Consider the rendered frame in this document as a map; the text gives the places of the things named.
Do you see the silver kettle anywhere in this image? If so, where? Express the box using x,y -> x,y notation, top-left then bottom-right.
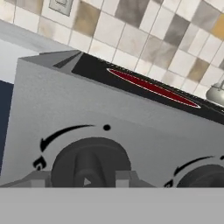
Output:
205,80 -> 224,108

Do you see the grey stove with black hob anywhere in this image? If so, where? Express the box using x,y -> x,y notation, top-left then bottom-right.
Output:
0,49 -> 224,188

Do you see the white wall socket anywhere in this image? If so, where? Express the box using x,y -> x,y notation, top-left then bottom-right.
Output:
47,0 -> 74,18

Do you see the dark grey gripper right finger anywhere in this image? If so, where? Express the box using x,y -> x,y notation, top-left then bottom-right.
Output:
115,170 -> 156,188

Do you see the dark grey stove knob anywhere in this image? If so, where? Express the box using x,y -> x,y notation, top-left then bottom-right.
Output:
176,164 -> 224,188
50,136 -> 132,188

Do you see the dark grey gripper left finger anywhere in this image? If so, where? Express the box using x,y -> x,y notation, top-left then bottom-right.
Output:
0,170 -> 53,188

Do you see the dark blue cupboard front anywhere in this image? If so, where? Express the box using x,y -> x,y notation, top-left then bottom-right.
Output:
0,80 -> 15,177

